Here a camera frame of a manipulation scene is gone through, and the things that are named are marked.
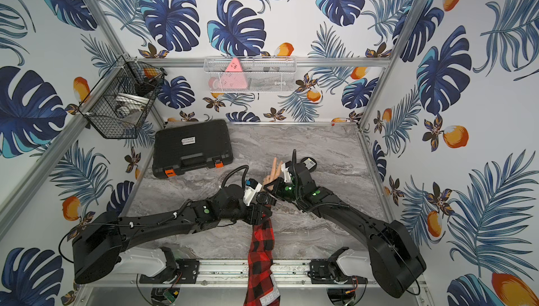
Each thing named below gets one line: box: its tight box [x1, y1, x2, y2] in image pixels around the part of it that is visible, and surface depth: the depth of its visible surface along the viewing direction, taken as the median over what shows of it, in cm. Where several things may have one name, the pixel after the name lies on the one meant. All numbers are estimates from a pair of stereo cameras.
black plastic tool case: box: [152, 119, 234, 179], surface depth 102 cm
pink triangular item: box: [207, 57, 248, 91], surface depth 92 cm
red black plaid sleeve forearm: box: [243, 214, 281, 306], surface depth 70 cm
